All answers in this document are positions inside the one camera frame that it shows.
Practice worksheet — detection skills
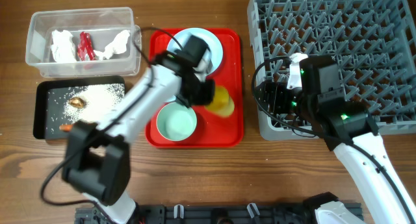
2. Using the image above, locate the yellow plastic cup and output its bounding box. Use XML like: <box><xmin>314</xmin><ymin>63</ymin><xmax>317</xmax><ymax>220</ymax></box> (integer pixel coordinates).
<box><xmin>205</xmin><ymin>86</ymin><xmax>235</xmax><ymax>118</ymax></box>

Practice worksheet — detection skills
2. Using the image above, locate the light blue plate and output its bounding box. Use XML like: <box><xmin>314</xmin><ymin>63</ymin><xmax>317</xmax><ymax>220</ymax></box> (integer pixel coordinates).
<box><xmin>174</xmin><ymin>28</ymin><xmax>223</xmax><ymax>75</ymax></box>

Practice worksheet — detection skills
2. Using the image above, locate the mint green bowl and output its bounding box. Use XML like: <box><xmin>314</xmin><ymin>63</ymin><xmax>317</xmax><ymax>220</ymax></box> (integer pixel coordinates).
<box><xmin>156</xmin><ymin>103</ymin><xmax>198</xmax><ymax>142</ymax></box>

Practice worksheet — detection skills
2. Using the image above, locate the white napkin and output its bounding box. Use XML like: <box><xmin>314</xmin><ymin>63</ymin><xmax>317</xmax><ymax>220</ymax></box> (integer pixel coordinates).
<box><xmin>94</xmin><ymin>30</ymin><xmax>131</xmax><ymax>60</ymax></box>
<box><xmin>51</xmin><ymin>30</ymin><xmax>77</xmax><ymax>63</ymax></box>

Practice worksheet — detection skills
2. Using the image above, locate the white rice pile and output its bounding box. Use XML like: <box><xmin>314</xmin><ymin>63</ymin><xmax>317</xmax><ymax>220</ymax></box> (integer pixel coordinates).
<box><xmin>64</xmin><ymin>86</ymin><xmax>124</xmax><ymax>125</ymax></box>

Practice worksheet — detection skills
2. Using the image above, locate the brown mushroom scrap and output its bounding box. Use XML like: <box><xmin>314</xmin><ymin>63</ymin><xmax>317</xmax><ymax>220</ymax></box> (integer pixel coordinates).
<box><xmin>68</xmin><ymin>97</ymin><xmax>86</xmax><ymax>108</ymax></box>

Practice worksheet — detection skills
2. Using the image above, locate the red snack wrapper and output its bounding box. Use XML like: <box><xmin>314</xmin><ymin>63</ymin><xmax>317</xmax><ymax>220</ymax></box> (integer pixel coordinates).
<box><xmin>77</xmin><ymin>32</ymin><xmax>96</xmax><ymax>61</ymax></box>

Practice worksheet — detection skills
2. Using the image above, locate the orange carrot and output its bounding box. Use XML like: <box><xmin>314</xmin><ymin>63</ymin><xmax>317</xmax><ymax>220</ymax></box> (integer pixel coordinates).
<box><xmin>59</xmin><ymin>125</ymin><xmax>73</xmax><ymax>132</ymax></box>

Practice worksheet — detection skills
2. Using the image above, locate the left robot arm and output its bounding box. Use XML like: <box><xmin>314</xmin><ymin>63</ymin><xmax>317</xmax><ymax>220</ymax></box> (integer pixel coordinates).
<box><xmin>62</xmin><ymin>36</ymin><xmax>215</xmax><ymax>223</ymax></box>

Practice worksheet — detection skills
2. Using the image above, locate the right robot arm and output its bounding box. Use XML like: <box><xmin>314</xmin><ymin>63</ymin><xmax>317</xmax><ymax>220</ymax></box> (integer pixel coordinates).
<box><xmin>251</xmin><ymin>56</ymin><xmax>415</xmax><ymax>223</ymax></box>

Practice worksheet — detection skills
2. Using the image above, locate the grey dishwasher rack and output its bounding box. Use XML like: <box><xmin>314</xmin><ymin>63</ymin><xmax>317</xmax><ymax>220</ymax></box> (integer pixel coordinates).
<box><xmin>247</xmin><ymin>0</ymin><xmax>415</xmax><ymax>135</ymax></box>

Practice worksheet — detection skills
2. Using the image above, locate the red serving tray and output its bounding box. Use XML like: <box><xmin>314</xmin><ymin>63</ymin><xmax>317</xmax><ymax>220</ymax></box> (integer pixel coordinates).
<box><xmin>145</xmin><ymin>28</ymin><xmax>244</xmax><ymax>149</ymax></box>

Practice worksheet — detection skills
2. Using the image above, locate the clear plastic bin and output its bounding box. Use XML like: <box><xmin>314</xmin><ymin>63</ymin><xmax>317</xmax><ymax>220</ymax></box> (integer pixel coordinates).
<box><xmin>25</xmin><ymin>7</ymin><xmax>141</xmax><ymax>78</ymax></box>

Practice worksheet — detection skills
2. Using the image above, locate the black plastic tray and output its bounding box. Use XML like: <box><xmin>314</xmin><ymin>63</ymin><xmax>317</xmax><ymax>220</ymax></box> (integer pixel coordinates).
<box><xmin>33</xmin><ymin>75</ymin><xmax>125</xmax><ymax>140</ymax></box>

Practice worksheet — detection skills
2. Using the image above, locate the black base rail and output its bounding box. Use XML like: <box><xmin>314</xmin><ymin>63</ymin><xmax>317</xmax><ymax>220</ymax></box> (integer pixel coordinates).
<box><xmin>74</xmin><ymin>203</ymin><xmax>363</xmax><ymax>224</ymax></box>

